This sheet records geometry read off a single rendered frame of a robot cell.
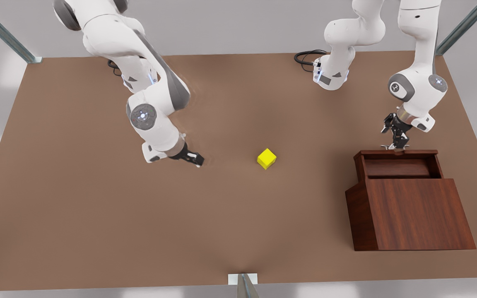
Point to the dark wooden drawer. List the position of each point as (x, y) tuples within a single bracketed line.
[(398, 167)]

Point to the yellow cube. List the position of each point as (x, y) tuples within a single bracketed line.
[(266, 159)]

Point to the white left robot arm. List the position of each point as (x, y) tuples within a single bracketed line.
[(418, 89)]

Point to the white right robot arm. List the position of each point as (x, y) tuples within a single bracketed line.
[(151, 103)]

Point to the dark wooden cabinet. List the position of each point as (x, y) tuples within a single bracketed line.
[(416, 215)]

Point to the silver frame post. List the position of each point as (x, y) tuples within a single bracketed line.
[(2, 31), (244, 285), (464, 27)]

